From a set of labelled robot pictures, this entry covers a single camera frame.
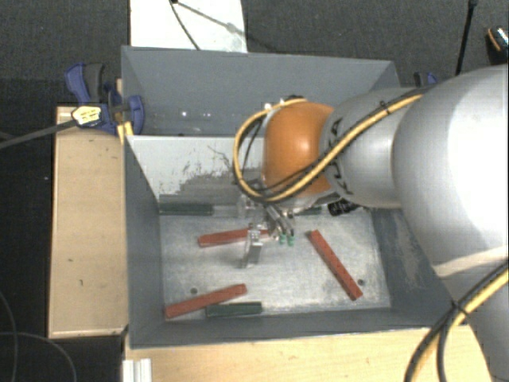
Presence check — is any grey metal bin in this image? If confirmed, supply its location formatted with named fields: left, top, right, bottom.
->
left=120, top=45, right=455, bottom=349

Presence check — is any red-brown flat block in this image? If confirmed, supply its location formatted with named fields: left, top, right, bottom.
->
left=305, top=229, right=364, bottom=302
left=164, top=283, right=248, bottom=320
left=197, top=228, right=272, bottom=248

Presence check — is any pale wood flat board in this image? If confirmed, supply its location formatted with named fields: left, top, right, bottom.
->
left=48, top=107, right=130, bottom=340

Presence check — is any black cylinder on white bracket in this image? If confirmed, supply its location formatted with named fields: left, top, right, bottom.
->
left=328, top=198, right=356, bottom=216

